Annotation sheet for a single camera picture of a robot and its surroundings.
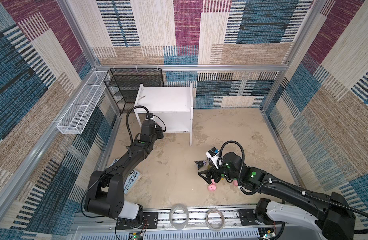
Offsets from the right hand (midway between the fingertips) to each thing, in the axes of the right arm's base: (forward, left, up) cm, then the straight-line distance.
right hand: (205, 171), depth 77 cm
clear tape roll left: (-22, +15, -8) cm, 28 cm away
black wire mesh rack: (+59, +50, +12) cm, 78 cm away
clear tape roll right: (-21, 0, -11) cm, 24 cm away
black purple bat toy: (+9, +1, -11) cm, 14 cm away
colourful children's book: (+1, +41, -10) cm, 42 cm away
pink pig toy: (-5, -4, -10) cm, 12 cm away
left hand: (+26, +25, +6) cm, 37 cm away
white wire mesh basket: (+31, +75, +8) cm, 82 cm away
